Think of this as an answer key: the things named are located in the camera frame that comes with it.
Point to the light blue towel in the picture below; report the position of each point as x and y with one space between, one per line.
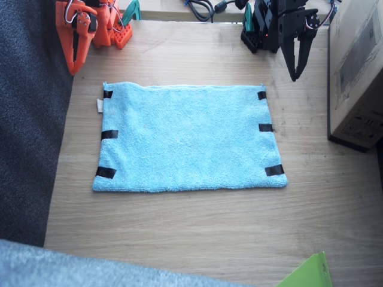
188 137

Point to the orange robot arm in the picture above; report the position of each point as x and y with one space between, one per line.
103 24

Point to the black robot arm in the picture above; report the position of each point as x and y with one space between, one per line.
263 18

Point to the green table clamp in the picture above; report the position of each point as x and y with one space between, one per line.
131 12
248 18

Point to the brown cardboard box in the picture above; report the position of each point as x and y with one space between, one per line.
356 74

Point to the dark grey fabric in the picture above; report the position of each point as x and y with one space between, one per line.
24 119

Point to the lime green sheet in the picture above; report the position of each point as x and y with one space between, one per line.
311 272

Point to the light grey fabric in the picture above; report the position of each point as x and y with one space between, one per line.
60 269

